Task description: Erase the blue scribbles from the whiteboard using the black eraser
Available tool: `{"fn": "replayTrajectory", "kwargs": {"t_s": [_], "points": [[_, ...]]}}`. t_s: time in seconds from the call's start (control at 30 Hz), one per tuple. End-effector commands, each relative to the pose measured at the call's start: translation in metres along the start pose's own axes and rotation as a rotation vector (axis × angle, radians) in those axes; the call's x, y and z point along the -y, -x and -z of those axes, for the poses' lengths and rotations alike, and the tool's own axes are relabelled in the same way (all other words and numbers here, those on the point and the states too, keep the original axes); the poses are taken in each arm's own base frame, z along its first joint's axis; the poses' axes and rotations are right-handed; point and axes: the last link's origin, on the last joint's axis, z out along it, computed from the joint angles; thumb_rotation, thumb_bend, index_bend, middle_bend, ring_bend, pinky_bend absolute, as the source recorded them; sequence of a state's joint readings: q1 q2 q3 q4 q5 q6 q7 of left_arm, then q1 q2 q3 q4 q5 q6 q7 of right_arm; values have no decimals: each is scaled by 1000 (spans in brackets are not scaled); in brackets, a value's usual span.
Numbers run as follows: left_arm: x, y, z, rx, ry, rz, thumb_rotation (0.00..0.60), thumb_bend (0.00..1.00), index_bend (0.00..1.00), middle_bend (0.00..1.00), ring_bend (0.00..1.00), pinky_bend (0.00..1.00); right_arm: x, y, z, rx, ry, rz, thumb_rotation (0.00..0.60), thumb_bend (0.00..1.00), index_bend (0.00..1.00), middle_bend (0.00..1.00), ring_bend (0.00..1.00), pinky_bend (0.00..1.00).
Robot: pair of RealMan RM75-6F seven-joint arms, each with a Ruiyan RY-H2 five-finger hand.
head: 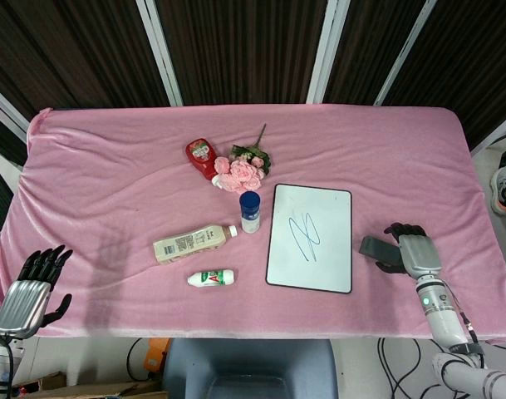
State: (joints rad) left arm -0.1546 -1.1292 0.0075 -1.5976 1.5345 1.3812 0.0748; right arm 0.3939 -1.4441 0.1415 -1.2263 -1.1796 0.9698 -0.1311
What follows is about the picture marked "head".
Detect orange device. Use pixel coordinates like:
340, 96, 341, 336
143, 337, 171, 374

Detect red ketchup bottle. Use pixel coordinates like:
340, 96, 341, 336
184, 138, 224, 187

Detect white orange sneaker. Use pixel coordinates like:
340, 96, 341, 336
489, 165, 506, 215

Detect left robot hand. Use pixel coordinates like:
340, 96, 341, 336
0, 244, 74, 337

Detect white whiteboard black frame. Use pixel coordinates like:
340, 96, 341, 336
265, 183, 354, 295

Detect blue capped white jar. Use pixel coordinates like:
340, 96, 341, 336
238, 190, 263, 234

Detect grey blue chair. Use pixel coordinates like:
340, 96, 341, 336
162, 337, 338, 399

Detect pink artificial flower bouquet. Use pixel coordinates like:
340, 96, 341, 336
213, 123, 273, 195

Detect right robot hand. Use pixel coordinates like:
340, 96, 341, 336
376, 223, 443, 280

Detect beige milk tea bottle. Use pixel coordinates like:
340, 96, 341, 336
153, 224, 238, 266

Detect grey whiteboard eraser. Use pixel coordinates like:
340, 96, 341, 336
358, 235, 403, 268

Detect small green white bottle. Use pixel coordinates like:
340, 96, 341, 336
187, 268, 237, 288

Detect black floor cables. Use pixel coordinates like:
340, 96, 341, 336
376, 337, 445, 399

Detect brown cardboard box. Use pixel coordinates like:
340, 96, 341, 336
18, 371, 169, 399

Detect pink velvet tablecloth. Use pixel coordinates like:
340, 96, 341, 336
0, 103, 506, 340

